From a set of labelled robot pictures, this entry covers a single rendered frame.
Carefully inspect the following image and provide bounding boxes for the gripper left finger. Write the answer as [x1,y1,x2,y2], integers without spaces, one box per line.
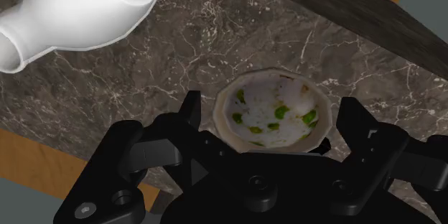
[52,90,211,224]

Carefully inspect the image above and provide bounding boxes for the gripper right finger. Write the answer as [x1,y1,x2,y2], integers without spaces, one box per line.
[329,96,448,224]

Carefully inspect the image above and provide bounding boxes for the beige bowl with green spots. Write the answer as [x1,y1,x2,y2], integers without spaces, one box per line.
[212,67,333,154]

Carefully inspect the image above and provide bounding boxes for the white ceramic vase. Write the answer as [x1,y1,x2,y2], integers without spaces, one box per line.
[0,0,162,75]

